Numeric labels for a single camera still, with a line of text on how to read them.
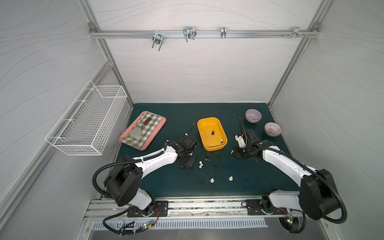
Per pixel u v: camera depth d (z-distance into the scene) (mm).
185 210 748
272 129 1039
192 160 765
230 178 822
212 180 819
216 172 844
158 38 788
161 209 736
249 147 674
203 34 802
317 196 414
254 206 734
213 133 1015
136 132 1013
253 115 1104
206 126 1043
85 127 687
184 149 633
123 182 428
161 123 1093
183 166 750
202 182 803
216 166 881
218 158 906
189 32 768
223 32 782
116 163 420
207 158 905
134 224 706
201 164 880
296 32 765
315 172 442
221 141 975
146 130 1039
